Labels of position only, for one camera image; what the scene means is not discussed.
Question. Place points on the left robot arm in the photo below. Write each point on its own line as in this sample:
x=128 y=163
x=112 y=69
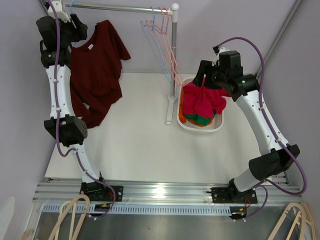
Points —
x=69 y=131

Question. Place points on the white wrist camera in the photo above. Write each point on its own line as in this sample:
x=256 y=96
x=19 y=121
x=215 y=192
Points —
x=218 y=50
x=55 y=10

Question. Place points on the aluminium mounting rail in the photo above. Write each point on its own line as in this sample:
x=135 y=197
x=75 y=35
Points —
x=155 y=198

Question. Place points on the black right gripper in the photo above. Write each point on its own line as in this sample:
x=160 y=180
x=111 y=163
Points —
x=205 y=68

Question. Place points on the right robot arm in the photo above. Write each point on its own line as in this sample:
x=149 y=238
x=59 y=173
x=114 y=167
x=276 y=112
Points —
x=276 y=153

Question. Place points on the maroon t shirt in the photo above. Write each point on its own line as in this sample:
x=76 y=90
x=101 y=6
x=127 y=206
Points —
x=96 y=68

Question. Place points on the white perforated plastic basket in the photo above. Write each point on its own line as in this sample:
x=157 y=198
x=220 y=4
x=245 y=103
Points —
x=214 y=125

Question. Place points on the orange t shirt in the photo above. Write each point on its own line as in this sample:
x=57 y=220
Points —
x=181 y=115

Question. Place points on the beige wooden hangers right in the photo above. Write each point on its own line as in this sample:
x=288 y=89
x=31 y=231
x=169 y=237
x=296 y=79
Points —
x=299 y=220

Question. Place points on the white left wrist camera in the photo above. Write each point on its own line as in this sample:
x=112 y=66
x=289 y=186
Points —
x=55 y=10

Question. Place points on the green t shirt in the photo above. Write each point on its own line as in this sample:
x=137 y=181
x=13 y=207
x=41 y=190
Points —
x=199 y=120

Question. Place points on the pink hanger of orange shirt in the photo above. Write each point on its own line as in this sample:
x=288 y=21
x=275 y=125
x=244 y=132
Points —
x=175 y=72

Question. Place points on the blue hanger of pink shirt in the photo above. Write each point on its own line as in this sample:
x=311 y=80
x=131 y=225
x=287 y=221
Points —
x=153 y=34

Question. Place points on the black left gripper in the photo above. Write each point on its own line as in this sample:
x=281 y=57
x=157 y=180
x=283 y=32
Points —
x=80 y=32

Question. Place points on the metal clothes rack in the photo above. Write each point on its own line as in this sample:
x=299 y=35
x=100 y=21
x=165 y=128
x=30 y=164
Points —
x=173 y=18

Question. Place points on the pink magenta t shirt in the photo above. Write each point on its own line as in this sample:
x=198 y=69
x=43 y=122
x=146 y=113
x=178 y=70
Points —
x=200 y=101

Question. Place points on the pink hanger of green shirt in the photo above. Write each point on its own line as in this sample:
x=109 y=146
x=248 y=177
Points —
x=160 y=44

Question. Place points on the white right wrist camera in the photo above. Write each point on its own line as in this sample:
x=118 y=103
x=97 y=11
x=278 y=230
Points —
x=218 y=50

